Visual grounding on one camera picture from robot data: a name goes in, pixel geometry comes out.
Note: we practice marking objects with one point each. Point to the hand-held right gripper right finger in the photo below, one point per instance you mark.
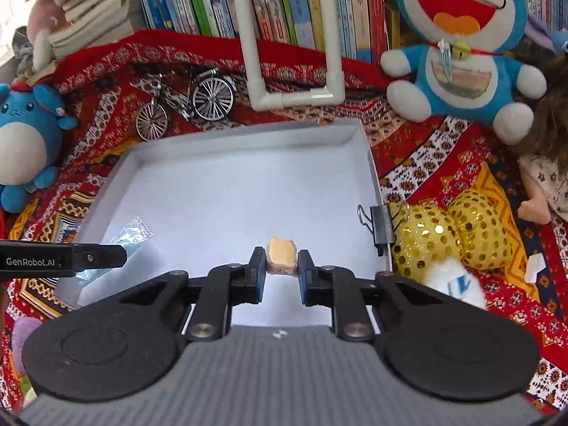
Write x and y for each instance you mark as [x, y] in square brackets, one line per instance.
[304, 279]

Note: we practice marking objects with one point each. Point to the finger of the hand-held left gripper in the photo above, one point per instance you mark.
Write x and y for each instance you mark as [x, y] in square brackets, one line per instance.
[106, 256]

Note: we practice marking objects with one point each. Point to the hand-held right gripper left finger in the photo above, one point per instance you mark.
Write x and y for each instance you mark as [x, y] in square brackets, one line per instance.
[259, 275]

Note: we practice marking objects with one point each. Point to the blue packet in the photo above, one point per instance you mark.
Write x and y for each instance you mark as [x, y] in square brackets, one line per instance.
[133, 233]

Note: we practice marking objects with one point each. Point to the white shallow box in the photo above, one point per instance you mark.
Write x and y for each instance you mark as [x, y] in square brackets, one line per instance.
[230, 186]

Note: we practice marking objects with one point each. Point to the black binder clip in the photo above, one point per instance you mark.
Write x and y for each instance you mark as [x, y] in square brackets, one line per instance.
[382, 226]

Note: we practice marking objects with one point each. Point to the gold sequin plush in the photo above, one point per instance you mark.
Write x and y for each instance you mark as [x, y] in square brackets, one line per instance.
[426, 235]

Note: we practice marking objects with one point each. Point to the white fluffy plush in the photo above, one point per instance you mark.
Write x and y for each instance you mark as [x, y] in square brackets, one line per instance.
[443, 275]

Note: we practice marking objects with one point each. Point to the round blue plush toy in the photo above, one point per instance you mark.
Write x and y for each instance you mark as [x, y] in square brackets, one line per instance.
[22, 142]

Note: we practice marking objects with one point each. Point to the red patterned blanket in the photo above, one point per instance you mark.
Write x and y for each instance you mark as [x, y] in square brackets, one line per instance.
[421, 164]

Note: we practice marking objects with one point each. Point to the miniature metal bicycle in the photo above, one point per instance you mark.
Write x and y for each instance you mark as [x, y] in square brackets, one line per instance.
[213, 97]

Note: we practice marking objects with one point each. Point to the white paper scrap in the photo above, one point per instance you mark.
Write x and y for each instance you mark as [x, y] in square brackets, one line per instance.
[534, 268]

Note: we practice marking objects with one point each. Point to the pink plush toy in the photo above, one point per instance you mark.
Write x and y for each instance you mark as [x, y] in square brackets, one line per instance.
[37, 22]

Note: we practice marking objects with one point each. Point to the stack of flat books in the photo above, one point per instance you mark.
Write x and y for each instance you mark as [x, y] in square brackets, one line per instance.
[88, 13]

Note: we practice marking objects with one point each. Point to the blue cat plush toy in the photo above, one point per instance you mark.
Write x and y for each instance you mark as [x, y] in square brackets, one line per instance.
[461, 75]

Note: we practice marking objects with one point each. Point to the brown haired doll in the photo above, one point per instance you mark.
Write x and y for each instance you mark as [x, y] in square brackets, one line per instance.
[550, 177]

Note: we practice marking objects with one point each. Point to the row of upright books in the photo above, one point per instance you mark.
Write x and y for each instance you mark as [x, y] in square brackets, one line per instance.
[208, 0]

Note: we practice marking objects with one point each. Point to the purple blue stuffed toy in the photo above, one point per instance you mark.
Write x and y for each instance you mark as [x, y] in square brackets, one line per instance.
[543, 31]

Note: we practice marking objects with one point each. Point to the white pipe frame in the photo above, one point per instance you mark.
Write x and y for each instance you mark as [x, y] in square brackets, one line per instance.
[248, 31]

